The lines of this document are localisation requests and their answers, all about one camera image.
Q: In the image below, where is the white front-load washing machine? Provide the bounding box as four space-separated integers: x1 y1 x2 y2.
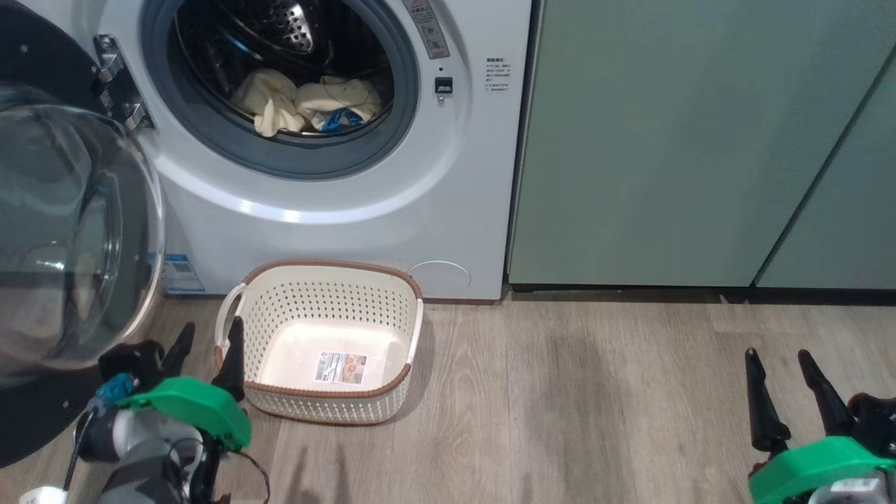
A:
21 0 533 303

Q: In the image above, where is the cream yellow blue garment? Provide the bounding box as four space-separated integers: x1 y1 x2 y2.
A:
231 68 384 137

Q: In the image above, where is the blue energy label sticker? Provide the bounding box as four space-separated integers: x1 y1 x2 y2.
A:
162 253 206 295

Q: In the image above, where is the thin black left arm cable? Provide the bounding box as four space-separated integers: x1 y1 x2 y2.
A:
210 448 271 504

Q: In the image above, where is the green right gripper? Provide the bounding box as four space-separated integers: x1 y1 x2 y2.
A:
744 348 896 504

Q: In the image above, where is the cream perforated laundry basket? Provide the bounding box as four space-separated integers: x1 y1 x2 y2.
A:
213 259 425 426

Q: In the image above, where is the round glass washer door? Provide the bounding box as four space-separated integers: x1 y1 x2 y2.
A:
0 7 167 468

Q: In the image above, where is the white printed product label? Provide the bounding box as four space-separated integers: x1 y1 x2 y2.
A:
314 351 368 384

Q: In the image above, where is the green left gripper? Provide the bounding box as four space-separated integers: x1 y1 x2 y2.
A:
115 316 253 450

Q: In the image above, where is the metal washing machine door hinge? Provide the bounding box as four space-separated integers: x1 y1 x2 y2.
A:
93 34 155 132

